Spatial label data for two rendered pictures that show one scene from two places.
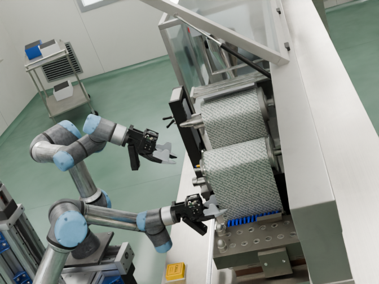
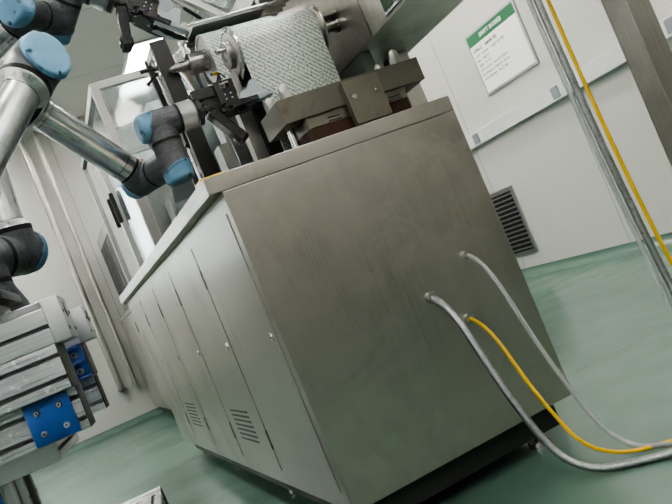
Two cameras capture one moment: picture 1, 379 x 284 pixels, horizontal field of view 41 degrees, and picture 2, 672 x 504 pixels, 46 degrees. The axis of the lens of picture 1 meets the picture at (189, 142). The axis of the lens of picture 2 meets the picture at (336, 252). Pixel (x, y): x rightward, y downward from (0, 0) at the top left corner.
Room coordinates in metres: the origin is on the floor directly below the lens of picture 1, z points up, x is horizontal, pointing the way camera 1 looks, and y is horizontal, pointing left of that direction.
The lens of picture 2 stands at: (-0.07, 1.17, 0.61)
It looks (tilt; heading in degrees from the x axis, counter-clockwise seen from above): 1 degrees up; 324
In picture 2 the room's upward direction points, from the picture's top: 23 degrees counter-clockwise
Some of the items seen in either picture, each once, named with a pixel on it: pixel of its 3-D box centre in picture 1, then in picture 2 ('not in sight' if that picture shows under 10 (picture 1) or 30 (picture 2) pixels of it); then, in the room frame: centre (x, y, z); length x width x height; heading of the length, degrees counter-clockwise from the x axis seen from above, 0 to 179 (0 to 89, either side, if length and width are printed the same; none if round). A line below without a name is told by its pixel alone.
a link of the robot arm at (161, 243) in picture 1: (158, 236); (170, 164); (1.71, 0.25, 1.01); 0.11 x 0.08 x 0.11; 17
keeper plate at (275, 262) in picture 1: (275, 262); (366, 98); (1.37, -0.13, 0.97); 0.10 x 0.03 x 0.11; 75
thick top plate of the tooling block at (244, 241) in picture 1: (267, 239); (342, 99); (1.46, -0.14, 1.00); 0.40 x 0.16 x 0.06; 75
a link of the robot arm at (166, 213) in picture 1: (170, 214); (187, 115); (1.67, 0.17, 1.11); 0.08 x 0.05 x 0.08; 165
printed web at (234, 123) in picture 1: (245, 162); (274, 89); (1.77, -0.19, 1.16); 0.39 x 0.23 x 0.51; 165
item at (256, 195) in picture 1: (247, 198); (297, 80); (1.59, -0.13, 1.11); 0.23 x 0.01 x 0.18; 75
